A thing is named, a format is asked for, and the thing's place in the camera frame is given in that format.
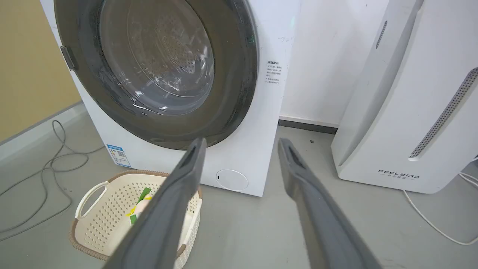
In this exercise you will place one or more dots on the blue energy label sticker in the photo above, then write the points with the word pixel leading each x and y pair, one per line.
pixel 118 155

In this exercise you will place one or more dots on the round dark washing machine door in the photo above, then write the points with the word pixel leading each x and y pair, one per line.
pixel 157 67

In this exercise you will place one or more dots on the cream perforated laundry basket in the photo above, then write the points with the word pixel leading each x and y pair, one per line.
pixel 104 220

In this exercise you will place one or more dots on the green and yellow toy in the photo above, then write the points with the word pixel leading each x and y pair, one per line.
pixel 139 207

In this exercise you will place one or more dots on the white front-load washing machine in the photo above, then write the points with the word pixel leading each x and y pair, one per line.
pixel 261 112

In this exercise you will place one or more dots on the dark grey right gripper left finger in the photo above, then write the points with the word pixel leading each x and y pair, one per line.
pixel 164 216

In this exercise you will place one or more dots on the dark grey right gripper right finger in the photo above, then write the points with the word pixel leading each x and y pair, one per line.
pixel 321 220

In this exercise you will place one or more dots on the white air purifier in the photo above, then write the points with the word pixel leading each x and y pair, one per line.
pixel 407 112

